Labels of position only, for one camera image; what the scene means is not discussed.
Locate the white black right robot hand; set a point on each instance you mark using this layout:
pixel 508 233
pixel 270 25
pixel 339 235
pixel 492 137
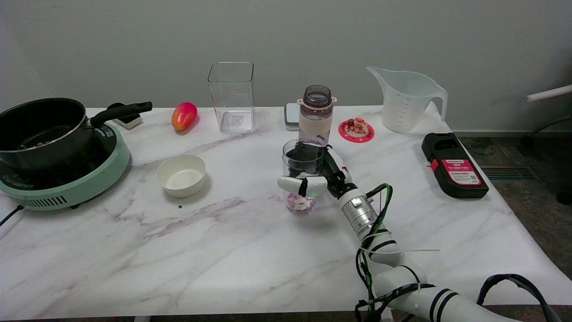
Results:
pixel 337 176

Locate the clear tall measuring cup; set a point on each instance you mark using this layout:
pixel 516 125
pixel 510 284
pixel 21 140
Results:
pixel 288 197

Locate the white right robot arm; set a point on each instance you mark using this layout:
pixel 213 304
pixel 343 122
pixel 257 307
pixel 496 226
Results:
pixel 359 214

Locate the large translucent measuring jug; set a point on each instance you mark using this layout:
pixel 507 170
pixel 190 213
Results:
pixel 402 107

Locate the pink white cubes pile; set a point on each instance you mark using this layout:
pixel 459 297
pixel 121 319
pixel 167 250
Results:
pixel 300 203

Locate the red coaster with figurine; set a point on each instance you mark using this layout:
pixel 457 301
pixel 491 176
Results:
pixel 356 132

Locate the clear water bottle beige band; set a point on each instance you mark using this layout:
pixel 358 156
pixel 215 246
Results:
pixel 315 125

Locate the small grey-white box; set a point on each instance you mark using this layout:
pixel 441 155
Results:
pixel 291 117

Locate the black device pink label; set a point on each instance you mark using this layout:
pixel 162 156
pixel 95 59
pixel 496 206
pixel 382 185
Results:
pixel 456 179

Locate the clear square plastic container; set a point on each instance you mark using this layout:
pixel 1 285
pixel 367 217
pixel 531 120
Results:
pixel 232 107

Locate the white bowl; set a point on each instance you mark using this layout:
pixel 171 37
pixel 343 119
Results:
pixel 181 176

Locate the red yellow mango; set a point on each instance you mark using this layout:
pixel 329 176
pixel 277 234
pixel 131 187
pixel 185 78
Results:
pixel 183 116

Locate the floor vent grille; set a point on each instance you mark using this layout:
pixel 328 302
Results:
pixel 509 172

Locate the small white black gadget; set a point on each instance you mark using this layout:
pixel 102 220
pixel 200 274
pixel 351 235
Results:
pixel 129 121

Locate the metal chair leg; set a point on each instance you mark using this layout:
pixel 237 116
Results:
pixel 549 123

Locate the white bar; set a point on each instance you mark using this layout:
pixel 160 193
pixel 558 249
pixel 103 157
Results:
pixel 549 92

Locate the white table leg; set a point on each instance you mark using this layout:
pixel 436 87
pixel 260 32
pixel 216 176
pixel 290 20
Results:
pixel 142 319

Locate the green induction cooker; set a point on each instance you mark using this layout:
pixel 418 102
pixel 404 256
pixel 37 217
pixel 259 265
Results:
pixel 80 188

